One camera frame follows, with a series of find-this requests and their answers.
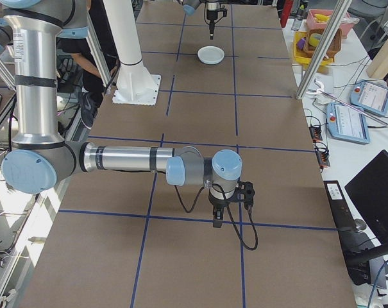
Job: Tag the white plate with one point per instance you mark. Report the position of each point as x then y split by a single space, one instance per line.
211 53

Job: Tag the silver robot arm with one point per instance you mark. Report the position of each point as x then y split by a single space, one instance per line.
192 5
36 80

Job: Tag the yellow plastic bin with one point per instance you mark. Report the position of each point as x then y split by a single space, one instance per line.
298 36

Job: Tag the clear drink bottle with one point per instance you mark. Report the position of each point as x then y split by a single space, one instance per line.
298 17

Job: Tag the purple toy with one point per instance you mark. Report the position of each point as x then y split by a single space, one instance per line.
301 43

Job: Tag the yellow tape roll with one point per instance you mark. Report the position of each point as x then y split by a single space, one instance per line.
314 40

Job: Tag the yellow toy banana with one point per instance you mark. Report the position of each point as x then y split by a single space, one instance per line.
321 17

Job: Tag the red circuit board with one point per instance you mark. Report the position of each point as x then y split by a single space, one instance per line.
316 133
323 158

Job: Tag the black computer case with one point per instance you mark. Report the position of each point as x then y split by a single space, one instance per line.
341 205

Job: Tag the white plastic hook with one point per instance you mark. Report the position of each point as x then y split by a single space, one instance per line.
320 86

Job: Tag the brown wicker basket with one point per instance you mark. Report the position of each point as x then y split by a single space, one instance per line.
334 48

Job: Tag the pink plastic bin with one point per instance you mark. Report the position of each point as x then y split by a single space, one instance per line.
347 29

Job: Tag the person in black clothes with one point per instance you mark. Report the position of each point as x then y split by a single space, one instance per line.
68 45

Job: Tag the blue teach pendant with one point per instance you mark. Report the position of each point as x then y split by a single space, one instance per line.
349 123
373 96

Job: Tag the black monitor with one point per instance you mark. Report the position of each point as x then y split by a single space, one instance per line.
376 192

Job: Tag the pink thin rod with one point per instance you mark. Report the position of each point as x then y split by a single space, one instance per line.
357 109

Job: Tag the grey office chair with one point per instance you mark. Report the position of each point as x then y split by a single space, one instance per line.
384 19

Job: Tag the wooden beam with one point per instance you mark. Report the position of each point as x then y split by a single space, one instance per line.
386 54

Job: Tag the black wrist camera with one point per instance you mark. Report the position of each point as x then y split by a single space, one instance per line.
247 192
223 12

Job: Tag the white pedestal with base plate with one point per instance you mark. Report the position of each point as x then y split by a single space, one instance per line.
129 32

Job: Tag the aluminium profile post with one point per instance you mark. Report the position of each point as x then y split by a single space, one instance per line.
318 54

